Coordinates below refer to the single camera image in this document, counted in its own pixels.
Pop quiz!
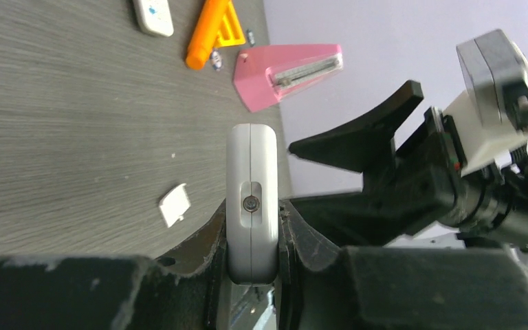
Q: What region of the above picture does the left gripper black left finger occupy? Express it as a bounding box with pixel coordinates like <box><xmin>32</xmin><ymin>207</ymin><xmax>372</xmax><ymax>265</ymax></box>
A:
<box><xmin>0</xmin><ymin>205</ymin><xmax>228</xmax><ymax>329</ymax></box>

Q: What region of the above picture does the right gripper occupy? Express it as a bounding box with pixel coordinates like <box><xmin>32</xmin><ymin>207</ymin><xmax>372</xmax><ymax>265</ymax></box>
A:
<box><xmin>288</xmin><ymin>80</ymin><xmax>479</xmax><ymax>246</ymax></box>

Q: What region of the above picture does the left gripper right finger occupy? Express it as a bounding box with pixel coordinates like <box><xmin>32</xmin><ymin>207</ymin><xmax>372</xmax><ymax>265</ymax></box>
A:
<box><xmin>277</xmin><ymin>201</ymin><xmax>528</xmax><ymax>329</ymax></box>

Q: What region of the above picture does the white battery cover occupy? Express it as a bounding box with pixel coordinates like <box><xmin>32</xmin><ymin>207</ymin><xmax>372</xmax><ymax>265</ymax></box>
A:
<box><xmin>158</xmin><ymin>183</ymin><xmax>190</xmax><ymax>228</ymax></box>

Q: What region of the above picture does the white grey remote control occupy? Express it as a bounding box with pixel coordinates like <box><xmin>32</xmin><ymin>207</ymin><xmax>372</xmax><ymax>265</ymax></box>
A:
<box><xmin>225</xmin><ymin>124</ymin><xmax>279</xmax><ymax>286</ymax></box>

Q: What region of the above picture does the white beige remote control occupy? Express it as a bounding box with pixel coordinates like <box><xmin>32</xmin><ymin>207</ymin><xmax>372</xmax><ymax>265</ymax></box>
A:
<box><xmin>133</xmin><ymin>0</ymin><xmax>174</xmax><ymax>37</ymax></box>

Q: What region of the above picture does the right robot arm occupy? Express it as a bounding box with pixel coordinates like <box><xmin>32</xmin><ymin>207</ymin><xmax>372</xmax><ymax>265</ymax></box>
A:
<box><xmin>288</xmin><ymin>80</ymin><xmax>528</xmax><ymax>252</ymax></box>

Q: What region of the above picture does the pink metronome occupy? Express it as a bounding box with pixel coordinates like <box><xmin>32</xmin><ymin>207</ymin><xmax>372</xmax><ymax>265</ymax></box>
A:
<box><xmin>233</xmin><ymin>44</ymin><xmax>344</xmax><ymax>113</ymax></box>

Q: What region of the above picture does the grey poker chip upper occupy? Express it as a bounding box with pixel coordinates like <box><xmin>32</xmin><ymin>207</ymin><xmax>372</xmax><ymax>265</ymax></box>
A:
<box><xmin>246</xmin><ymin>29</ymin><xmax>256</xmax><ymax>47</ymax></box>

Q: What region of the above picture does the grey poker chip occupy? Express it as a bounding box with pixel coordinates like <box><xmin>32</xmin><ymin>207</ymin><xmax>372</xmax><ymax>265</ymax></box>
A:
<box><xmin>246</xmin><ymin>29</ymin><xmax>256</xmax><ymax>47</ymax></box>
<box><xmin>210</xmin><ymin>48</ymin><xmax>223</xmax><ymax>72</ymax></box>

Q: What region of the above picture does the grey poker chip lower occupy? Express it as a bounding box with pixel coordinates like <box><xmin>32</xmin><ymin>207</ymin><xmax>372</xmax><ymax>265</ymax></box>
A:
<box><xmin>210</xmin><ymin>48</ymin><xmax>223</xmax><ymax>72</ymax></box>

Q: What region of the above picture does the yellow triangle ruler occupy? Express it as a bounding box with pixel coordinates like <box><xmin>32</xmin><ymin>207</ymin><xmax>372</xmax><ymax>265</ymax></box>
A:
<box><xmin>214</xmin><ymin>1</ymin><xmax>246</xmax><ymax>48</ymax></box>

